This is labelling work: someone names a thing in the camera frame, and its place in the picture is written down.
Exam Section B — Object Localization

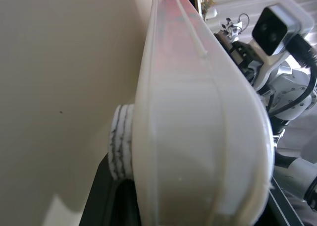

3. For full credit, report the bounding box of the white plastic jug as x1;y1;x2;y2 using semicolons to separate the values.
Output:
130;0;275;226

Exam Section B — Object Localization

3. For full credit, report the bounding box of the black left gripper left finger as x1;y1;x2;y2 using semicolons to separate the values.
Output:
78;104;142;226

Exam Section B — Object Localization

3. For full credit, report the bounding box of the dried flower bunch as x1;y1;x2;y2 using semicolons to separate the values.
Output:
200;0;218;20

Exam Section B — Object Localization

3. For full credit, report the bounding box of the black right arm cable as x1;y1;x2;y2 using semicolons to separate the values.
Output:
278;34;317;115

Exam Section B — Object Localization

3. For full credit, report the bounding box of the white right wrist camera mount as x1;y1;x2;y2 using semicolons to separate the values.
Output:
251;0;315;91

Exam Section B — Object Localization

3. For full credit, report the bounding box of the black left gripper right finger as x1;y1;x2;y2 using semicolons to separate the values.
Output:
257;133;306;226

